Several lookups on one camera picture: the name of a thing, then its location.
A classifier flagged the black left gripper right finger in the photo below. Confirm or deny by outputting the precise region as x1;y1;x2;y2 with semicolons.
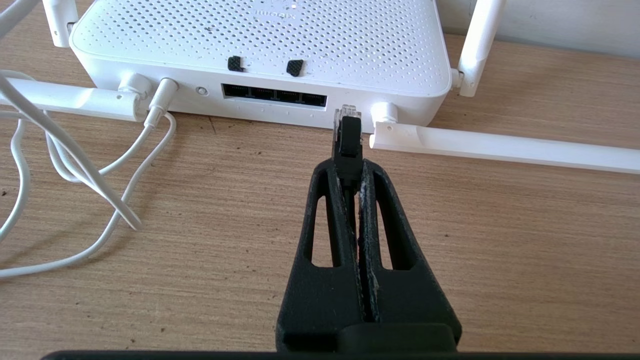
358;159;462;351

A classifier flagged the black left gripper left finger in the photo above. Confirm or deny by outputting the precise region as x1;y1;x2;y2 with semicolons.
276;160;367;351

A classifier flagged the black ethernet cable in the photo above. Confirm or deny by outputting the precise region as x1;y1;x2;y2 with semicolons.
332;104;364;201

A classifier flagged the white power adapter with cord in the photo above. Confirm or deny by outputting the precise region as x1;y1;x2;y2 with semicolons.
0;70;180;279

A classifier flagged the white router with antennas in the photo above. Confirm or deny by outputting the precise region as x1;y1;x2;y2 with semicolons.
0;0;640;176

